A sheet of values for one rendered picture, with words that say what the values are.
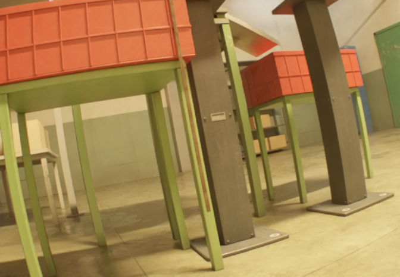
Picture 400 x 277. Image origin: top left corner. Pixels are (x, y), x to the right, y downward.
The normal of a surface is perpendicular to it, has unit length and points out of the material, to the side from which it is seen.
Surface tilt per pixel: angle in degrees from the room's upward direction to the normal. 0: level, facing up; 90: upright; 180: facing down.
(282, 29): 90
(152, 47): 90
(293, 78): 90
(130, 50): 90
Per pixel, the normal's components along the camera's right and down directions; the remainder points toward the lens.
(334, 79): 0.29, -0.11
